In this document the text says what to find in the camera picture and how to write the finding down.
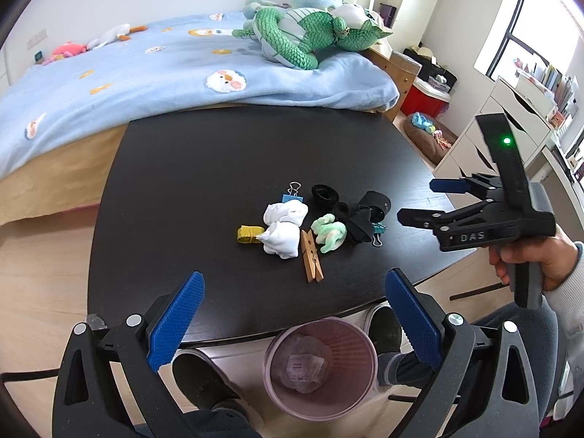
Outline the green dragon plush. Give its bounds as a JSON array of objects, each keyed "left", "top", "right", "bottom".
[{"left": 231, "top": 3, "right": 394, "bottom": 70}]

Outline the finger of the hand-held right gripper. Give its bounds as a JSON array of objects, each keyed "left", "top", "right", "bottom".
[
  {"left": 397, "top": 208, "right": 447, "bottom": 231},
  {"left": 430, "top": 178, "right": 475, "bottom": 195}
]

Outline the person's right forearm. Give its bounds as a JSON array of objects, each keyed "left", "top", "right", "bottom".
[{"left": 542, "top": 241, "right": 584, "bottom": 377}]

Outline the wooden nightstand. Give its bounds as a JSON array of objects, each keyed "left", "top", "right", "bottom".
[{"left": 364, "top": 45, "right": 421, "bottom": 122}]

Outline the wooden clothespin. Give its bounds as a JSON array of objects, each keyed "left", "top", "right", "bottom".
[{"left": 300, "top": 229, "right": 325, "bottom": 284}]

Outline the person's left shoe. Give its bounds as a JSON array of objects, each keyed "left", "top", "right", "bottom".
[{"left": 172, "top": 349, "right": 243, "bottom": 417}]

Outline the row of books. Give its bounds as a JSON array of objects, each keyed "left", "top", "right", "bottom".
[{"left": 515, "top": 56, "right": 581, "bottom": 125}]

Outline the green white wad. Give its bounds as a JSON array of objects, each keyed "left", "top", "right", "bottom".
[{"left": 310, "top": 213, "right": 349, "bottom": 254}]

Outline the black tape roll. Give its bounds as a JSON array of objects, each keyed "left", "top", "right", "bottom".
[{"left": 360, "top": 190, "right": 392, "bottom": 221}]

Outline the person's left leg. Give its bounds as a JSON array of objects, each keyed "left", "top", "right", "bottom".
[{"left": 134, "top": 404, "right": 263, "bottom": 438}]

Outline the black bag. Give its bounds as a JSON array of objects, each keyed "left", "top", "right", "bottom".
[{"left": 403, "top": 48, "right": 458, "bottom": 97}]

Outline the white drawer unit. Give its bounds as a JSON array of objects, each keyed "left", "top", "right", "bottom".
[{"left": 433, "top": 75, "right": 556, "bottom": 193}]

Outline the teal plush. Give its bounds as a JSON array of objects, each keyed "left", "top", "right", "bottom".
[{"left": 243, "top": 0, "right": 293, "bottom": 20}]

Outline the clear plastic wrapper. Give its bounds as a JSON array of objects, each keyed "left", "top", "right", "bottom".
[{"left": 278, "top": 334, "right": 333, "bottom": 394}]

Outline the pink plastic bin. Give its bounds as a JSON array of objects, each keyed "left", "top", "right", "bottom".
[{"left": 264, "top": 319, "right": 379, "bottom": 420}]

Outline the black round cap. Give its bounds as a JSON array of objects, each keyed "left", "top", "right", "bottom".
[{"left": 311, "top": 185, "right": 339, "bottom": 206}]

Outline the person's shoe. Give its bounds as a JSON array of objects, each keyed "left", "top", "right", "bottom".
[
  {"left": 366, "top": 303, "right": 405, "bottom": 357},
  {"left": 172, "top": 349, "right": 243, "bottom": 417}
]

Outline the brown pet bed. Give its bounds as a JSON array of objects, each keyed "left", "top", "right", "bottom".
[{"left": 403, "top": 113, "right": 460, "bottom": 164}]

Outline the white goose plush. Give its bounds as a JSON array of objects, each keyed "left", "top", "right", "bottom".
[{"left": 86, "top": 23, "right": 148, "bottom": 50}]

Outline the red cooler box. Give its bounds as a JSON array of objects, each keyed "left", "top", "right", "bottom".
[{"left": 400, "top": 77, "right": 451, "bottom": 120}]

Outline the black fabric strap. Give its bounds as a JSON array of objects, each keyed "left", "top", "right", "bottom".
[{"left": 331, "top": 201, "right": 376, "bottom": 244}]

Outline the wooden bed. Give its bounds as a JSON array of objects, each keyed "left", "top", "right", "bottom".
[{"left": 0, "top": 103, "right": 397, "bottom": 228}]

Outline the person's right hand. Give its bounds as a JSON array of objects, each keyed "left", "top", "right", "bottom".
[{"left": 488, "top": 227, "right": 580, "bottom": 293}]

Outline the light blue printed blanket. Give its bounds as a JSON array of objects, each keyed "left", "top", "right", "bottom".
[{"left": 0, "top": 8, "right": 401, "bottom": 178}]

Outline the pink plush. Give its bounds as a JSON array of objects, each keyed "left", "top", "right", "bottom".
[{"left": 42, "top": 41, "right": 88, "bottom": 66}]

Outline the window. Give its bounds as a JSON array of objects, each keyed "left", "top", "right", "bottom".
[{"left": 473, "top": 0, "right": 584, "bottom": 79}]

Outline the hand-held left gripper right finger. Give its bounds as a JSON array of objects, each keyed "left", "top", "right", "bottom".
[{"left": 384, "top": 268, "right": 548, "bottom": 438}]

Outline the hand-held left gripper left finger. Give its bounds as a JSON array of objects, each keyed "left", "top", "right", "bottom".
[{"left": 52, "top": 270, "right": 206, "bottom": 438}]

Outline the person's right shoe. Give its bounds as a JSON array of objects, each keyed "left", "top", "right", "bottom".
[{"left": 366, "top": 303, "right": 405, "bottom": 357}]

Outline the white tissue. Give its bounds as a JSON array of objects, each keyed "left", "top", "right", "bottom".
[
  {"left": 264, "top": 200, "right": 309, "bottom": 227},
  {"left": 257, "top": 220, "right": 300, "bottom": 261}
]

